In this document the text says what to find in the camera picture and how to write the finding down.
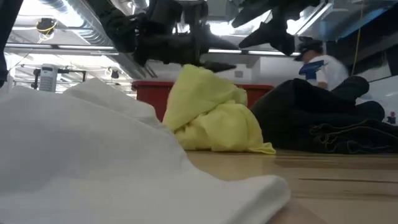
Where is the black garment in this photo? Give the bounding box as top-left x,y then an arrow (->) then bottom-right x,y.
250,76 -> 386,125

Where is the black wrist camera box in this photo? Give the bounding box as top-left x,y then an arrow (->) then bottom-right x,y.
146,0 -> 209,30

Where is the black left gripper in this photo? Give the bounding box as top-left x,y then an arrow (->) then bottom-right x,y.
133,24 -> 239,73

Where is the yellow cable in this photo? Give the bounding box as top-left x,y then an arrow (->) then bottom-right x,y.
350,0 -> 365,77

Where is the red plastic laundry basket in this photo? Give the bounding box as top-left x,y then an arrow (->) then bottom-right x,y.
132,80 -> 275,122

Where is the person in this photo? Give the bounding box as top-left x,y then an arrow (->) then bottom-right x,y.
294,39 -> 349,91

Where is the black pole stand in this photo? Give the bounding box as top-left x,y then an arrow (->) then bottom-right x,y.
30,68 -> 87,91

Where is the ceiling cable reel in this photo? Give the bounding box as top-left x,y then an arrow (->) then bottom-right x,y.
35,17 -> 58,35

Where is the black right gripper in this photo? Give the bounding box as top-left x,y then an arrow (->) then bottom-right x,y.
231,0 -> 321,56

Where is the white tower fan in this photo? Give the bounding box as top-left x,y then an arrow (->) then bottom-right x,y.
39,63 -> 59,93

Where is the yellow-green shirt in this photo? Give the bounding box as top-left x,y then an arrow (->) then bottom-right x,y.
162,64 -> 277,156

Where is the white garment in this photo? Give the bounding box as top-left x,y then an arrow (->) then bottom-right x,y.
0,77 -> 292,224

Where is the long ceiling light bar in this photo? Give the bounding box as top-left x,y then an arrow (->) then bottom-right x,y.
5,42 -> 301,58

